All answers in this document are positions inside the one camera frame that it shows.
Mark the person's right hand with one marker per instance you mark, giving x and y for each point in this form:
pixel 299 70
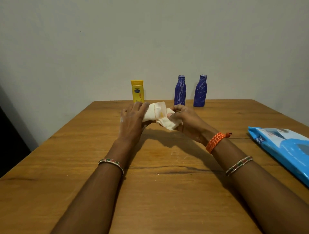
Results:
pixel 190 123

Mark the person's left hand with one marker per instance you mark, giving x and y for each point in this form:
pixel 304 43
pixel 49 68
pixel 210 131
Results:
pixel 131 123

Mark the white wet wipe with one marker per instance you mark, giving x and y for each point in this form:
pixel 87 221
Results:
pixel 169 124

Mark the white bottle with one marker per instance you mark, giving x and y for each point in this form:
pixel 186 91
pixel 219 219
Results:
pixel 154 111

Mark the yellow bottle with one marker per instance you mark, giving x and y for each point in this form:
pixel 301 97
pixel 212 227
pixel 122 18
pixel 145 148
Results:
pixel 137 92

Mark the blue scribbled bottle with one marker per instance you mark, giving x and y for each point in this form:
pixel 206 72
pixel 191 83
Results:
pixel 180 91
pixel 200 92

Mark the blue wet wipes pack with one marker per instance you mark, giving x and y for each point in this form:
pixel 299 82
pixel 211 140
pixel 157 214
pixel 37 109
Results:
pixel 287 149

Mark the person's left forearm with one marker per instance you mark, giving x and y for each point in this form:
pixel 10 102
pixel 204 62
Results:
pixel 94 197

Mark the person's right forearm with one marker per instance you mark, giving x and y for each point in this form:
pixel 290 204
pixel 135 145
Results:
pixel 260 197

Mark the orange thread wristband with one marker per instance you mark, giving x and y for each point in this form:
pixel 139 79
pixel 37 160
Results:
pixel 214 142

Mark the thin beaded bangle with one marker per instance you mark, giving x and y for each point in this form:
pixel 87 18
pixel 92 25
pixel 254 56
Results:
pixel 239 165
pixel 113 162

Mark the wooden table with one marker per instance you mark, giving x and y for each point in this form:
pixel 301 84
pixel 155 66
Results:
pixel 60 149

